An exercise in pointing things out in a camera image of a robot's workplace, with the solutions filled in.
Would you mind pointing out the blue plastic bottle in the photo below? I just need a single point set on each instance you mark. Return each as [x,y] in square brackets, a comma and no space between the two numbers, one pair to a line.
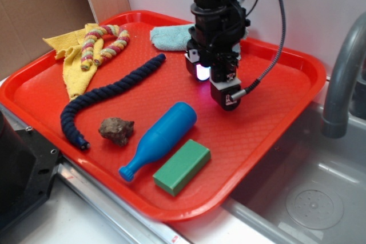
[161,138]

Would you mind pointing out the red plastic tray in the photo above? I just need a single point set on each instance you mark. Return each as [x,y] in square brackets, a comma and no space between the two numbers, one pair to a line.
[237,139]

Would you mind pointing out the sink drain cover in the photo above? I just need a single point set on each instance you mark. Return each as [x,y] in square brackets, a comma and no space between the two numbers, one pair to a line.
[314,209]

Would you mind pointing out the brown rock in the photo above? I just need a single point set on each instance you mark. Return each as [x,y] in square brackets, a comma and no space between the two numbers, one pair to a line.
[117,130]

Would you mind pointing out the grey sink basin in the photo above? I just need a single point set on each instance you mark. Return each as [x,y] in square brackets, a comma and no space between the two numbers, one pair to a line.
[303,157]

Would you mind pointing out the teal microfiber cloth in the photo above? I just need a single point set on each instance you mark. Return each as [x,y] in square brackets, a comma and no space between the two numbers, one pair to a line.
[176,38]

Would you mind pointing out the green rectangular block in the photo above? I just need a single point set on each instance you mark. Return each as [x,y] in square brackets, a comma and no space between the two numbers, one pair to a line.
[182,167]

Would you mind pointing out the cardboard panel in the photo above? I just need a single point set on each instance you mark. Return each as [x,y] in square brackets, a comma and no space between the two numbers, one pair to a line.
[25,23]

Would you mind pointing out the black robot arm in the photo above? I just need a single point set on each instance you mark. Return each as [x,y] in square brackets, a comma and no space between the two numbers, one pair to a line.
[219,27]

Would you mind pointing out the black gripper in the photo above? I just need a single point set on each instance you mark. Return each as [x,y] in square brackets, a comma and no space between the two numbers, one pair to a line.
[205,62]

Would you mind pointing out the grey faucet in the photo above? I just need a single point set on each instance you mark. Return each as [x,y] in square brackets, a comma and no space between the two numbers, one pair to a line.
[346,90]

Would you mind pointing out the yellow cloth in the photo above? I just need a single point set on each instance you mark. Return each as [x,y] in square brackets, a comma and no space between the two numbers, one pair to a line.
[68,47]

